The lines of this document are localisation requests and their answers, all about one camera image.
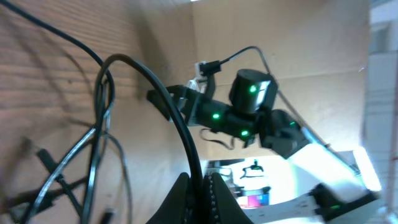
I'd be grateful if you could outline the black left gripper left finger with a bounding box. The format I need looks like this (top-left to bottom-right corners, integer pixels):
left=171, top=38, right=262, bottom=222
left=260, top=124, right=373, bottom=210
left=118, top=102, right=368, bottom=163
left=147, top=172, right=190, bottom=224

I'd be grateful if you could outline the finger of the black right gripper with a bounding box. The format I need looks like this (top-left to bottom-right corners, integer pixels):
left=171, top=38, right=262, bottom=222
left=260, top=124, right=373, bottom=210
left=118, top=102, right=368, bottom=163
left=146, top=88, right=180, bottom=121

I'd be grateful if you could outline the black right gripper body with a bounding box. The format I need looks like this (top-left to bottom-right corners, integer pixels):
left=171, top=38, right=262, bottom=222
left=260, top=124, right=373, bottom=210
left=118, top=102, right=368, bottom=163
left=174, top=84, right=261, bottom=146

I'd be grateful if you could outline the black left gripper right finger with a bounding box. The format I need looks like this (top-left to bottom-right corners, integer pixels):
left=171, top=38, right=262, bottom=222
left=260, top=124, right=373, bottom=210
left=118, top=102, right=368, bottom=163
left=202, top=173, right=253, bottom=224

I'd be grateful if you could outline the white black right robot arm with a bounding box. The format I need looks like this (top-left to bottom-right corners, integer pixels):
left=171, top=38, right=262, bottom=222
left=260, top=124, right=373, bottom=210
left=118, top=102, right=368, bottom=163
left=147, top=69, right=381, bottom=223

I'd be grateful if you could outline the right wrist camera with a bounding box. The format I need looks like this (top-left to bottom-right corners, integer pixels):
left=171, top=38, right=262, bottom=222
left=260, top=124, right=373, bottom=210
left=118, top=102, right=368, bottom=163
left=194, top=60, right=221, bottom=85

